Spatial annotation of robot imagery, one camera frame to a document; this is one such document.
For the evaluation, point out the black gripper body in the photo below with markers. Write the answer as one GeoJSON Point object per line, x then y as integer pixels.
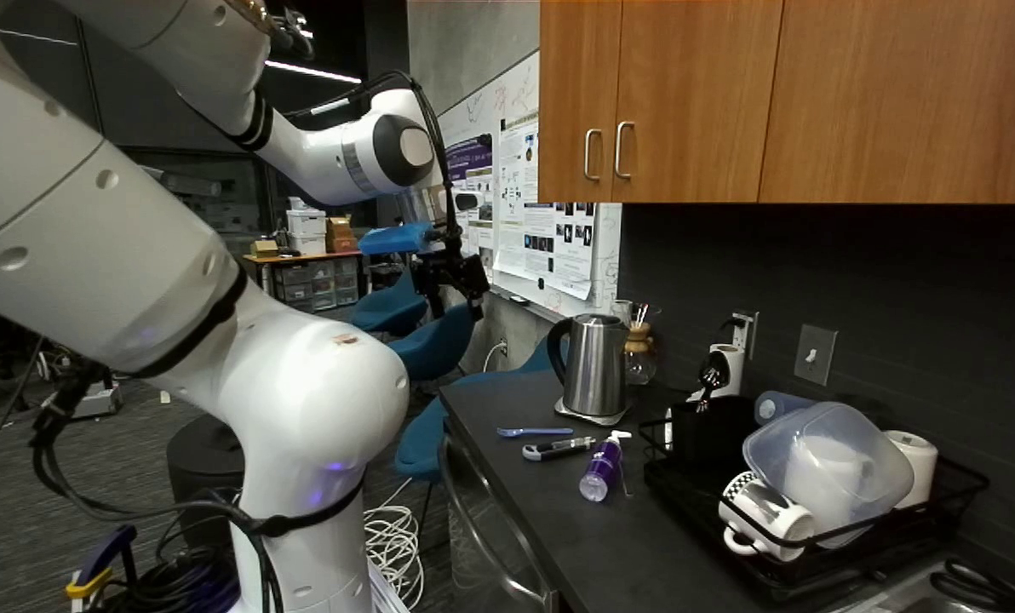
{"type": "Point", "coordinates": [460, 274]}

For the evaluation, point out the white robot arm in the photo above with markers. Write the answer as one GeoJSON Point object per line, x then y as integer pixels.
{"type": "Point", "coordinates": [107, 265]}

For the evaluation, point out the middle wooden cabinet door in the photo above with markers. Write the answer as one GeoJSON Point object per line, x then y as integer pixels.
{"type": "Point", "coordinates": [696, 79]}

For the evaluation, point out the teal chair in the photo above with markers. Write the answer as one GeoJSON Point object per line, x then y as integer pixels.
{"type": "Point", "coordinates": [428, 350]}

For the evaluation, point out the research poster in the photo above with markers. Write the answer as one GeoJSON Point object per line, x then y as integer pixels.
{"type": "Point", "coordinates": [542, 245]}

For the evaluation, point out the whiteboard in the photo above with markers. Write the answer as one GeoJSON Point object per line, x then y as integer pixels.
{"type": "Point", "coordinates": [473, 133]}

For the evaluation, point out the stainless steel electric kettle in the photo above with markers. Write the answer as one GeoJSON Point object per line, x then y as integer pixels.
{"type": "Point", "coordinates": [584, 356]}

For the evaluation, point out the brown glass bottle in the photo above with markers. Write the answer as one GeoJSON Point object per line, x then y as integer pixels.
{"type": "Point", "coordinates": [640, 350]}

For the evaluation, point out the purple spray bottle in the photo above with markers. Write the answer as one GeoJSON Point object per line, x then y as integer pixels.
{"type": "Point", "coordinates": [604, 468]}

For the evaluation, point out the white mug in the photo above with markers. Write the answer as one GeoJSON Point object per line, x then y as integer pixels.
{"type": "Point", "coordinates": [760, 523]}

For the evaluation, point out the black dish rack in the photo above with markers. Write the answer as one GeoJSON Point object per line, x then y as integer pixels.
{"type": "Point", "coordinates": [696, 452]}

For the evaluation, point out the clear plastic container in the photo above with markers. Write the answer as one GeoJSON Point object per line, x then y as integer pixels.
{"type": "Point", "coordinates": [833, 460]}

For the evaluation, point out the white paper towel roll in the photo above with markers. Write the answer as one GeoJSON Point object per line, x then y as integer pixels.
{"type": "Point", "coordinates": [922, 456]}

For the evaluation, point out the silver left cabinet handle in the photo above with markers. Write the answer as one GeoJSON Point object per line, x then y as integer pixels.
{"type": "Point", "coordinates": [592, 165]}

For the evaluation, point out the silver cabinet handle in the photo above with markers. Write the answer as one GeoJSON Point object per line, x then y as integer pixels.
{"type": "Point", "coordinates": [622, 148]}
{"type": "Point", "coordinates": [592, 165]}

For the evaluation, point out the silver right cabinet handle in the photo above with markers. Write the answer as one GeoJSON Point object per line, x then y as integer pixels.
{"type": "Point", "coordinates": [622, 148]}

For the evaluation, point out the wall light switch plate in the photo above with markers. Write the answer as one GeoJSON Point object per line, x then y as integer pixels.
{"type": "Point", "coordinates": [816, 354]}

